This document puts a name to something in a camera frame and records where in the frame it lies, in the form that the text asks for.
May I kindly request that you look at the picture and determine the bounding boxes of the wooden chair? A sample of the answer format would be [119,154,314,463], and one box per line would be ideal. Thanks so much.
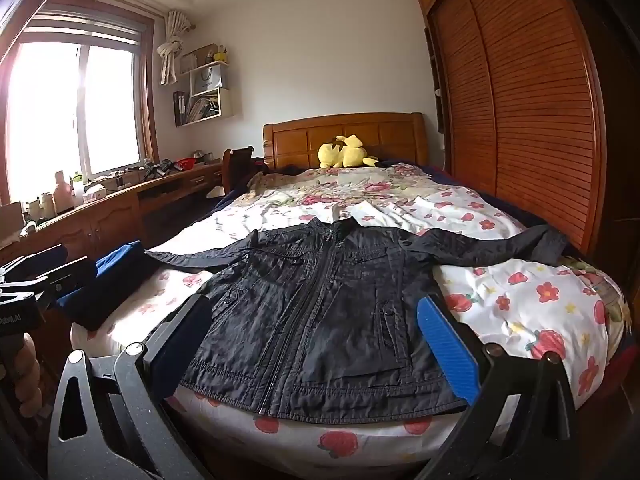
[220,146,256,194]

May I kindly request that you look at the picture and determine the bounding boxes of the wooden louvered wardrobe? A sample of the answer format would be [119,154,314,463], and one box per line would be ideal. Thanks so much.
[419,0,604,254]

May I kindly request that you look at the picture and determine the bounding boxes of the red bowl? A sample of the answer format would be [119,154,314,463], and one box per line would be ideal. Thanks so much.
[176,157,196,170]

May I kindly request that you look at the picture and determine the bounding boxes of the wooden desk cabinet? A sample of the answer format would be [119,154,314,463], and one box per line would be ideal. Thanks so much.
[1,162,222,263]

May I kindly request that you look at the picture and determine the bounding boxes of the person's left hand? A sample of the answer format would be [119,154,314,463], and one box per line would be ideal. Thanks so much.
[1,333,42,418]

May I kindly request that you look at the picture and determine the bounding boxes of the tied white curtain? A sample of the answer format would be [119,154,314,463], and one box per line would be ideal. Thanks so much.
[156,10,194,86]

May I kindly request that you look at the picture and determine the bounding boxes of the window with wooden frame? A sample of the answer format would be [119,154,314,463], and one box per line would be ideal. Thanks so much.
[1,0,160,204]

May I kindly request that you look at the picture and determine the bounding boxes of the black jacket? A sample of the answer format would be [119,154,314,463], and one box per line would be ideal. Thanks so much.
[154,219,566,425]

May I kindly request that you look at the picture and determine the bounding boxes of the yellow plush toy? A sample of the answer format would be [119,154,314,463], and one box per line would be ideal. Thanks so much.
[318,134,378,169]

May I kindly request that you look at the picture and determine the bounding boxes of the wooden headboard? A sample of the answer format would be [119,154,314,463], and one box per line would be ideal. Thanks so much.
[262,112,431,172]

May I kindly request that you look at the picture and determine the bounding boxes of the floral bed sheet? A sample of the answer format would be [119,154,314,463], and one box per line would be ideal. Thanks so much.
[70,164,630,479]

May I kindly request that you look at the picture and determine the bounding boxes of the white wall shelf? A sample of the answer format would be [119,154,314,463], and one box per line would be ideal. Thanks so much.
[172,44,232,127]

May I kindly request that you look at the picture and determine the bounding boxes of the pink bottle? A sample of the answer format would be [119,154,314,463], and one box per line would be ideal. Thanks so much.
[53,170,74,214]

